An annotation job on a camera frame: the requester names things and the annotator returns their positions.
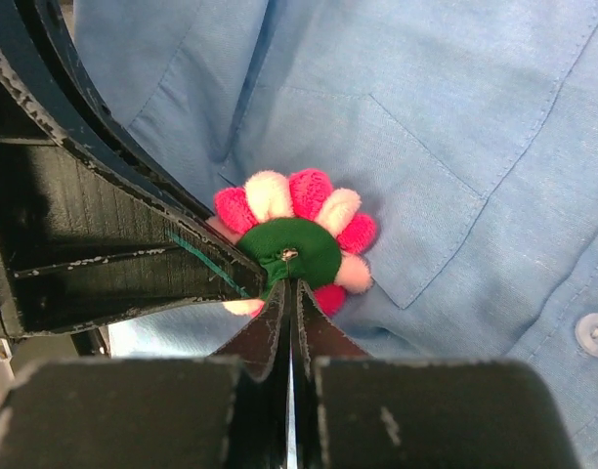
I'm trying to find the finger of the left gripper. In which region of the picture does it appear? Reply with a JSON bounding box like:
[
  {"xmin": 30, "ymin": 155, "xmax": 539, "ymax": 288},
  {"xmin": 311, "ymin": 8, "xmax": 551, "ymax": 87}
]
[{"xmin": 0, "ymin": 1, "xmax": 266, "ymax": 339}]

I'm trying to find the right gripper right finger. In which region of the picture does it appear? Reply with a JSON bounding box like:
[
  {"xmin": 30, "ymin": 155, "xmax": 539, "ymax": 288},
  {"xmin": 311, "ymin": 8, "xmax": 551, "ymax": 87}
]
[{"xmin": 288, "ymin": 280, "xmax": 578, "ymax": 468}]

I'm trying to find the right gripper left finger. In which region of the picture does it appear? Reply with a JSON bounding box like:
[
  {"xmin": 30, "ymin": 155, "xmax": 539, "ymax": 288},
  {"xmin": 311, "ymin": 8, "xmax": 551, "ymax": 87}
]
[{"xmin": 0, "ymin": 282, "xmax": 287, "ymax": 468}]

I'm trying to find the light blue shirt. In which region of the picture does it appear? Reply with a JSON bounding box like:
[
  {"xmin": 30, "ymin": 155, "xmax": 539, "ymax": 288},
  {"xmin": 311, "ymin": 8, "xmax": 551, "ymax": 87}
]
[{"xmin": 73, "ymin": 1, "xmax": 598, "ymax": 468}]

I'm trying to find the pink flower plush brooch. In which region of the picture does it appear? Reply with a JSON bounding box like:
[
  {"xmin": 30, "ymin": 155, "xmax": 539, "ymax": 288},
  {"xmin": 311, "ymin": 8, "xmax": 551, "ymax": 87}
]
[{"xmin": 208, "ymin": 169, "xmax": 377, "ymax": 317}]

